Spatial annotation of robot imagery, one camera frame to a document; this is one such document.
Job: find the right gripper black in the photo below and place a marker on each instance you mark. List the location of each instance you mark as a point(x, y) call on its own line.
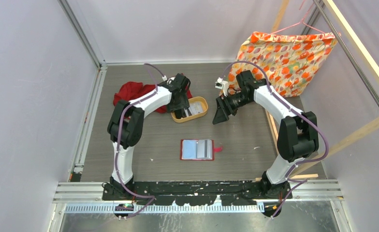
point(224, 110)

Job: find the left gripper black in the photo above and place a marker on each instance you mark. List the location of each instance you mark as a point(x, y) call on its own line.
point(183, 103)

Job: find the yellow oval tray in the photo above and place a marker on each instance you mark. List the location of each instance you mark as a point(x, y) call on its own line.
point(191, 100)

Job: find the white magnetic stripe card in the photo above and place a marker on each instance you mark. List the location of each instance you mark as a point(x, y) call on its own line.
point(204, 149)

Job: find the red card holder wallet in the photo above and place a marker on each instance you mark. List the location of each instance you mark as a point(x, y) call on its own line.
point(188, 149)

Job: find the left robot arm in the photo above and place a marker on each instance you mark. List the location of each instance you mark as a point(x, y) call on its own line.
point(126, 123)

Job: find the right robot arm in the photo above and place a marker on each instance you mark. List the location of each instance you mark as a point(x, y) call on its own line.
point(297, 138)

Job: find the silver chip card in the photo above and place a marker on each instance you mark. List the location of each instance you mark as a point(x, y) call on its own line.
point(195, 108)

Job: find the red cloth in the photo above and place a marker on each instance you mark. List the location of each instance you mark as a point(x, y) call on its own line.
point(133, 90)

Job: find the floral fabric bag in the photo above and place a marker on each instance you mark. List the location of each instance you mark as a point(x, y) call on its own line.
point(289, 61)

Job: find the pink clothes hanger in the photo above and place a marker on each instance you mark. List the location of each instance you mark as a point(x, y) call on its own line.
point(308, 20)

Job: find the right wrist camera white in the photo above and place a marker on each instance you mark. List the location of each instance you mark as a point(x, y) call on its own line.
point(222, 85)

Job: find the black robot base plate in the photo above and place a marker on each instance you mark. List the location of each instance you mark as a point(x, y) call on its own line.
point(196, 193)

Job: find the aluminium frame rail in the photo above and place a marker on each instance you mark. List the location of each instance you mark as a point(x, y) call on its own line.
point(86, 197)

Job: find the wooden frame rack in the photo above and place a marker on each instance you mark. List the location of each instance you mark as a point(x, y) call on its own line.
point(344, 94)

